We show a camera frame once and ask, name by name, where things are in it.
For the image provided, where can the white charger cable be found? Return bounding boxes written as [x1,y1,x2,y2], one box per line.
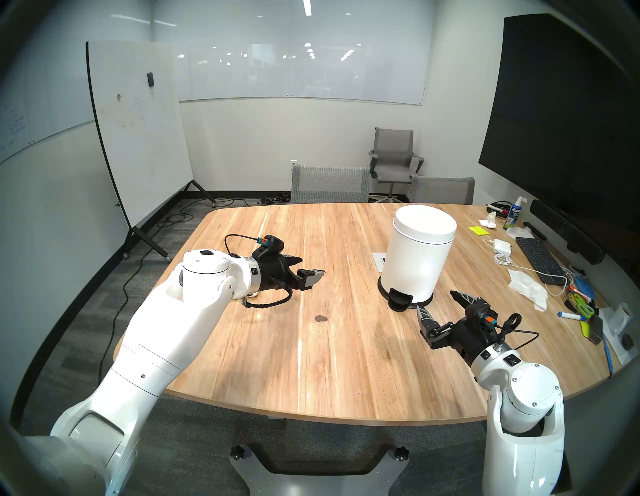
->
[482,238,576,297]

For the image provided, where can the white pedal trash can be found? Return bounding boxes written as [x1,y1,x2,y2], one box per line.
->
[377,204,458,313]

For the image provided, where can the long black power cable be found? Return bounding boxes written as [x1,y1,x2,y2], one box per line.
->
[98,196,236,368]

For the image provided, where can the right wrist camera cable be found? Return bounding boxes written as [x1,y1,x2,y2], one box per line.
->
[495,313,541,351]

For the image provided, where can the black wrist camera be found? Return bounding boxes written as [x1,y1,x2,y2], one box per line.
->
[256,235,286,257]
[465,298,499,332]

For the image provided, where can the black left gripper loop cable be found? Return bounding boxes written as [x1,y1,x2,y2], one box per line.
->
[242,285,294,309]

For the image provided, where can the rolling whiteboard on stand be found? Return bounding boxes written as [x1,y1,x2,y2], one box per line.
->
[86,41,218,263]

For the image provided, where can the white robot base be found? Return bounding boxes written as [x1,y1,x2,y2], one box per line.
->
[229,442,410,496]

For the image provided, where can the grey fabric-back chair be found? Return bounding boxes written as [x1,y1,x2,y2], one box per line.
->
[409,175,476,206]

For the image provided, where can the wall whiteboard with handwriting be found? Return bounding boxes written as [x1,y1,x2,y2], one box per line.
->
[0,50,96,165]

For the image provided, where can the white mug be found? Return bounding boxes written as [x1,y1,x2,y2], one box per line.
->
[614,302,635,337]

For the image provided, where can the large black wall screen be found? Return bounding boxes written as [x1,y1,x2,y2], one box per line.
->
[478,13,640,281]

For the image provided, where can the grey mesh-back chair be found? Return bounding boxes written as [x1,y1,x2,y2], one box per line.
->
[291,162,371,204]

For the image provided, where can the green handled scissors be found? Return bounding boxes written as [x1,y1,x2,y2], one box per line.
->
[567,291,596,321]

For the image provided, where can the whiteboard cleaner spray bottle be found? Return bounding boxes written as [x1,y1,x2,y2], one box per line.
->
[503,196,528,231]

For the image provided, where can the black keyboard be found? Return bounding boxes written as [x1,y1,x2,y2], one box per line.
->
[515,236,568,286]

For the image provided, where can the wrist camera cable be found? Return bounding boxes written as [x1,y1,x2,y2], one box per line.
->
[223,233,261,257]
[495,313,541,351]

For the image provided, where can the glass wall board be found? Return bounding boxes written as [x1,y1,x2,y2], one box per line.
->
[150,0,435,106]

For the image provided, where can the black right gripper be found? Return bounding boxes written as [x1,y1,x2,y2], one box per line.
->
[416,290,501,368]

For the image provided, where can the grey swivel office chair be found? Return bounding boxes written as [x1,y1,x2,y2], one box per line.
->
[368,127,425,203]

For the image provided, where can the large crumpled white tissue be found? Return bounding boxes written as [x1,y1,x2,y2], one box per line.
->
[507,268,549,312]

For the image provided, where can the black and yellow block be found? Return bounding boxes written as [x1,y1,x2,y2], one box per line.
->
[580,315,604,346]

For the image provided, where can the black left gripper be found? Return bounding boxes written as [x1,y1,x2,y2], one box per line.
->
[250,246,326,296]

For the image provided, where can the black video soundbar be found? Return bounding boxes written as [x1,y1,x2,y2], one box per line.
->
[529,199,606,266]

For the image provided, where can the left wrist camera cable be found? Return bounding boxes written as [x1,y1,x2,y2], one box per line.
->
[223,233,261,257]

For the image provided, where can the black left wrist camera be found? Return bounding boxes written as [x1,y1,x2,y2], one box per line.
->
[256,235,286,257]

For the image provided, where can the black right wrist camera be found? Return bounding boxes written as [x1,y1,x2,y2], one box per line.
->
[465,298,499,332]

